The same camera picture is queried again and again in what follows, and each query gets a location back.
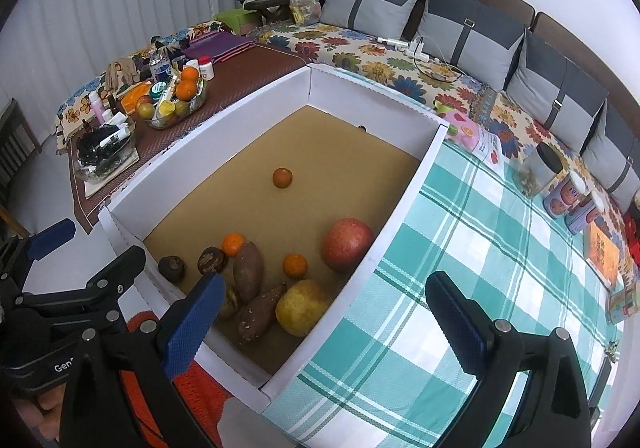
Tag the grey curtain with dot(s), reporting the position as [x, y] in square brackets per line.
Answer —
[125, 3]

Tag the yellow pear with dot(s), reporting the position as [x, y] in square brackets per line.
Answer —
[303, 307]

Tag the large orange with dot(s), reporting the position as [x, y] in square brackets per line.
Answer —
[189, 74]
[186, 89]

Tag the pink labelled can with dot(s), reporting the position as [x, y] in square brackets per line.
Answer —
[562, 195]

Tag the white snack packet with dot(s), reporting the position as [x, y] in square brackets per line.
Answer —
[492, 151]

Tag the orange book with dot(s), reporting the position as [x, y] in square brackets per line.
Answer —
[605, 248]

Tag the reddish sweet potato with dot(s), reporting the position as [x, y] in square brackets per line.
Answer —
[248, 270]

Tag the blue labelled jar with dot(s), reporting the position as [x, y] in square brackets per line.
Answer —
[161, 70]

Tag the dark brown sweet potato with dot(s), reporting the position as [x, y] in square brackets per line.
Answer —
[260, 315]

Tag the grey two-tone cushion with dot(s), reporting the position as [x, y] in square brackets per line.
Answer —
[370, 3]
[555, 93]
[470, 36]
[615, 153]

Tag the person's left hand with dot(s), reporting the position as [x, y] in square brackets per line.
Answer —
[42, 410]

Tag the green box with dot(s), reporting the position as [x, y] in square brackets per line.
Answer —
[235, 19]

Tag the wooden chair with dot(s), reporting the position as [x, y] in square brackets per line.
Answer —
[12, 138]

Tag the brown woven mat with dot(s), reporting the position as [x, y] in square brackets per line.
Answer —
[240, 78]

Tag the pink snack packet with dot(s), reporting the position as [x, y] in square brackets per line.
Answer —
[460, 126]

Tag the floral sofa cover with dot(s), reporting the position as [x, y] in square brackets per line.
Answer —
[350, 48]

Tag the green plaid tablecloth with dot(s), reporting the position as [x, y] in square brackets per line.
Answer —
[450, 253]

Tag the pink bottle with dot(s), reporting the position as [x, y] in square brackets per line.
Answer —
[95, 103]

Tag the small tangerine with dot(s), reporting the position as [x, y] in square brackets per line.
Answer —
[282, 178]
[295, 265]
[233, 244]

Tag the clear fruit bowl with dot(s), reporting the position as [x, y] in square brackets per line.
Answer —
[175, 113]

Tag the purple folded cloth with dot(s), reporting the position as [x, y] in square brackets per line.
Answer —
[220, 46]

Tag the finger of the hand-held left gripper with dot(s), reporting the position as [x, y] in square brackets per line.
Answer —
[50, 234]
[110, 275]

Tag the white bottle with red cap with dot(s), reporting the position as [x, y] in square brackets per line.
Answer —
[205, 68]

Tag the red apple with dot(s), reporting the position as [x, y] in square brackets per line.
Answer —
[348, 245]

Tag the bunch of keys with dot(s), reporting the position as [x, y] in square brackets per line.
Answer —
[611, 348]

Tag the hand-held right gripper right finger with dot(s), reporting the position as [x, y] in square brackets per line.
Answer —
[455, 323]

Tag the dark wrinkled passion fruit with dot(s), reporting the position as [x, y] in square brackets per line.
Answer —
[212, 259]
[171, 268]

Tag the clear plastic snack bag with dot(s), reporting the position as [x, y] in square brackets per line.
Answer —
[306, 4]

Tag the green brown round fruit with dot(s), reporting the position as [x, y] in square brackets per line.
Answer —
[231, 300]

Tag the purple labelled can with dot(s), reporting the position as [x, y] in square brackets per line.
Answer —
[585, 213]

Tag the clear jar with black lid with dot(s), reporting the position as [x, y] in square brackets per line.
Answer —
[540, 168]

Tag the white power strip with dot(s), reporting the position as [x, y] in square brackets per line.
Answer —
[400, 44]

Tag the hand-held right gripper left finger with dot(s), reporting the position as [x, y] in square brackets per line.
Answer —
[195, 323]

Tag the white cardboard box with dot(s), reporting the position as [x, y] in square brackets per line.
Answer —
[300, 143]

